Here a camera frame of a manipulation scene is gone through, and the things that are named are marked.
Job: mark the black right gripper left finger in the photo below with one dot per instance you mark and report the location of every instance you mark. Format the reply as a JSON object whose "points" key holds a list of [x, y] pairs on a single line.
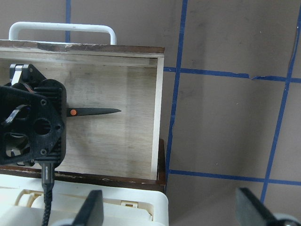
{"points": [[91, 212]]}

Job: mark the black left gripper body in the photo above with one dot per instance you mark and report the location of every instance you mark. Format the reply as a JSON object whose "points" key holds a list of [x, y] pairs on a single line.
{"points": [[32, 118]]}

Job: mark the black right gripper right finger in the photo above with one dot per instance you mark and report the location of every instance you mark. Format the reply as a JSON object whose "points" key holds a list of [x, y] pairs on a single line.
{"points": [[251, 212]]}

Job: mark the grey orange scissors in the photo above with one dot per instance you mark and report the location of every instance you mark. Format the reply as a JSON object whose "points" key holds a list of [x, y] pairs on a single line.
{"points": [[72, 112]]}

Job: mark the brown wooden drawer cabinet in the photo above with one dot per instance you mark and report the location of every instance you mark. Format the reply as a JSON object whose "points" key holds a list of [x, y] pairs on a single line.
{"points": [[122, 149]]}

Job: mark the white drawer handle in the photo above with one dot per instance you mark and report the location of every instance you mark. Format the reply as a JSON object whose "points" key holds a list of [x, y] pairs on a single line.
{"points": [[18, 26]]}

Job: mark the white plastic tray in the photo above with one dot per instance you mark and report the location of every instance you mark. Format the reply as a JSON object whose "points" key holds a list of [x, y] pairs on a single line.
{"points": [[22, 203]]}

